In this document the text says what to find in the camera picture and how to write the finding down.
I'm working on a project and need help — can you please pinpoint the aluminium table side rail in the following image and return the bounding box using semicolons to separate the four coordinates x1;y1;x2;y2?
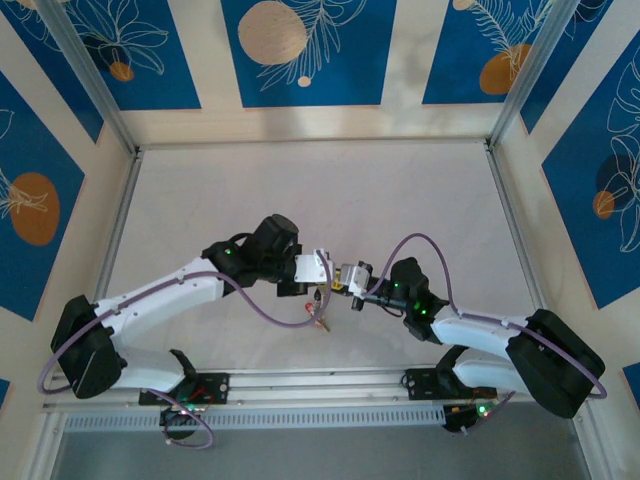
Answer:
72;147;146;374
483;142;565;362

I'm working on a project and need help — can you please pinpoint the aluminium mounting rail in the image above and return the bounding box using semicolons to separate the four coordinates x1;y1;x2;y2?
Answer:
42;362;594;414

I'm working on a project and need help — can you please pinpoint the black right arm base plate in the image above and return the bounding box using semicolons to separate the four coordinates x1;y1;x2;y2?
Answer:
404;367;499;401

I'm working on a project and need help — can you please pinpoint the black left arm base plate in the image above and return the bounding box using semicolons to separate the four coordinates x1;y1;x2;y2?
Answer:
138;372;231;406

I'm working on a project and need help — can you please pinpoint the aluminium table end rail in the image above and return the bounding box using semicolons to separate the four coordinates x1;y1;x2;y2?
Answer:
133;139;494;151

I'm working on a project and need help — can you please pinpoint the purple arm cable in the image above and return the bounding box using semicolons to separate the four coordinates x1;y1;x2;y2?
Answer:
38;249;335;450
367;232;609;436

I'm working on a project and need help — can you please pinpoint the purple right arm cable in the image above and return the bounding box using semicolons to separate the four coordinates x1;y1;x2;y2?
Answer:
367;232;609;436

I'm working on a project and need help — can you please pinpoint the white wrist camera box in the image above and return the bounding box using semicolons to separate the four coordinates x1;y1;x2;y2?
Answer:
343;259;375;297
293;248;334;284

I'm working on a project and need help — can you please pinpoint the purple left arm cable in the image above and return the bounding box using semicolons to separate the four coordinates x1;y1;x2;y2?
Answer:
38;249;335;450

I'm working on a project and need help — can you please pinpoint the black controller board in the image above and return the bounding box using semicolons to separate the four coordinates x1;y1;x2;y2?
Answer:
159;403;207;441
442;402;501;437

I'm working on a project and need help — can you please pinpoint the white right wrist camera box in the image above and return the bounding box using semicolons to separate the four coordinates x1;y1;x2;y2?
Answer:
343;259;375;297

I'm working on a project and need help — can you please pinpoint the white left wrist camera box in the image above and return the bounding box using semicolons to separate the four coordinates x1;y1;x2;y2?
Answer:
293;248;334;284

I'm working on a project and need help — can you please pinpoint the grey slotted cable duct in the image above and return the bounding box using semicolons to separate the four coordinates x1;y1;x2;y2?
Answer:
62;405;446;432

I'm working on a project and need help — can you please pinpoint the aluminium frame post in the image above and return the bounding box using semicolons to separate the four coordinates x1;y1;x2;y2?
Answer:
487;0;581;151
37;0;139;156

